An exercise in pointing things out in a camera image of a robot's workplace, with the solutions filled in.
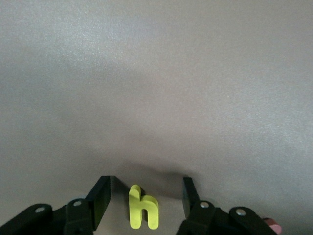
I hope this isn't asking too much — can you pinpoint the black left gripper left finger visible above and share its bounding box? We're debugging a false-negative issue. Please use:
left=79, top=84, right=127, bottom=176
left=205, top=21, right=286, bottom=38
left=0, top=175, right=111, bottom=235

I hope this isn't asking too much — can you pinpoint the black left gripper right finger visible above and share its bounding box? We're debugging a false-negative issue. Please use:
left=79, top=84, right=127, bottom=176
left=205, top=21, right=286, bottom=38
left=177, top=176, right=279, bottom=235

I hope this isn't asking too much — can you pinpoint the yellow foam lowercase h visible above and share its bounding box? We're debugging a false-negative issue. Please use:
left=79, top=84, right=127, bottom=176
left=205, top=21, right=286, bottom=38
left=129, top=184, right=159, bottom=230

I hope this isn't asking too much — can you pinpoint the red foam lowercase w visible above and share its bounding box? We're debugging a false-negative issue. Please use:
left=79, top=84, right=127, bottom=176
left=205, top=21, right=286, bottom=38
left=263, top=217, right=282, bottom=235

